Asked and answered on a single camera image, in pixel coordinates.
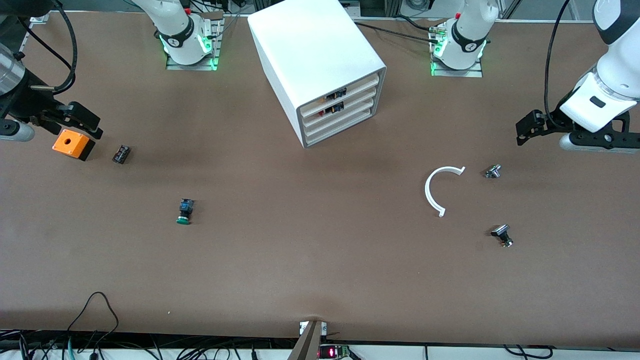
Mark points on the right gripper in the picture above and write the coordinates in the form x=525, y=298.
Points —
x=26, y=101

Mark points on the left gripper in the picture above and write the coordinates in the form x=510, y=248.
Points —
x=551, y=122

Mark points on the green push button switch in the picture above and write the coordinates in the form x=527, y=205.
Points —
x=185, y=212

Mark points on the white plastic drawer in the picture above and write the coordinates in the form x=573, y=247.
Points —
x=360, y=119
x=360, y=108
x=360, y=87
x=360, y=97

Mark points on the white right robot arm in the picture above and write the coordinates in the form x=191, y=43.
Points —
x=177, y=30

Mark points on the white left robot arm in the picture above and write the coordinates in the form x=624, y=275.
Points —
x=612, y=75

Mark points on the white drawer cabinet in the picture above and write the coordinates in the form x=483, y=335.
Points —
x=310, y=45

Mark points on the white curved plastic arc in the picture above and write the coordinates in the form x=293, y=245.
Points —
x=428, y=192

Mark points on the device with red display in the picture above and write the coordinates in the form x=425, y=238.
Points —
x=332, y=352

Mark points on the orange button enclosure box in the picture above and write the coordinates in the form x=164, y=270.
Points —
x=70, y=142

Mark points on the silver knob switch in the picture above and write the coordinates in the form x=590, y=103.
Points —
x=493, y=171

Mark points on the black capped switch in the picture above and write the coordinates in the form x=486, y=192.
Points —
x=501, y=234

